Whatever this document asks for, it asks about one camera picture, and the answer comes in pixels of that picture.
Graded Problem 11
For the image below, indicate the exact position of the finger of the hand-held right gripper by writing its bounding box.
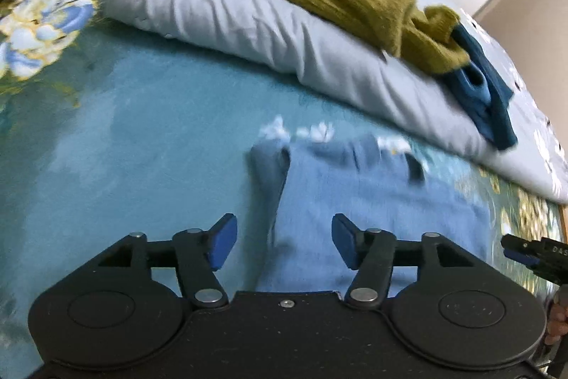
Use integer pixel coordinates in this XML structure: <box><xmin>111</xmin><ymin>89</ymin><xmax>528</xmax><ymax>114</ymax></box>
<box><xmin>501</xmin><ymin>234</ymin><xmax>541</xmax><ymax>270</ymax></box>

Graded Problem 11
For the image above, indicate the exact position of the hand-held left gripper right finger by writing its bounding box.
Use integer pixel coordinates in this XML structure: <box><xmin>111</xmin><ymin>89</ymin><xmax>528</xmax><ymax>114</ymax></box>
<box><xmin>332</xmin><ymin>214</ymin><xmax>480</xmax><ymax>309</ymax></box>

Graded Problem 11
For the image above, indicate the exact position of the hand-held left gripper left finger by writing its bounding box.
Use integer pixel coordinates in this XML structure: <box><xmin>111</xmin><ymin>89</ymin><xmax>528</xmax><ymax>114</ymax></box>
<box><xmin>89</xmin><ymin>214</ymin><xmax>238</xmax><ymax>309</ymax></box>

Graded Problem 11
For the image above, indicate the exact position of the steel blue shirt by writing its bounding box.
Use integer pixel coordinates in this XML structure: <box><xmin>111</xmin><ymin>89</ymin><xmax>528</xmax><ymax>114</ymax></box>
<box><xmin>247</xmin><ymin>134</ymin><xmax>498</xmax><ymax>294</ymax></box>

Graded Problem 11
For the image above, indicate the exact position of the person's right hand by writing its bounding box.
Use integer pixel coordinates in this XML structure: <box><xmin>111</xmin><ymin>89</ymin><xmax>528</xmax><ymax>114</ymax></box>
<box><xmin>545</xmin><ymin>300</ymin><xmax>568</xmax><ymax>348</ymax></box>

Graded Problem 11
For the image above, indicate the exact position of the floral teal bed sheet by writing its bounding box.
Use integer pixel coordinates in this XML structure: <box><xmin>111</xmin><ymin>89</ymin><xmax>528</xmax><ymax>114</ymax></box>
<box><xmin>0</xmin><ymin>0</ymin><xmax>568</xmax><ymax>375</ymax></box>

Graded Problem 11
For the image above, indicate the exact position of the dark teal garment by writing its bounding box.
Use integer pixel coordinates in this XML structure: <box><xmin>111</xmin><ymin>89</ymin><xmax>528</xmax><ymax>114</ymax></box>
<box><xmin>437</xmin><ymin>21</ymin><xmax>519</xmax><ymax>152</ymax></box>

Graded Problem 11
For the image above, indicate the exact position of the grey blue floral quilt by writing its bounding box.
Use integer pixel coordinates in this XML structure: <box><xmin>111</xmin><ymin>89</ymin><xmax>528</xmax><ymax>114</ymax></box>
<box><xmin>104</xmin><ymin>0</ymin><xmax>568</xmax><ymax>206</ymax></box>

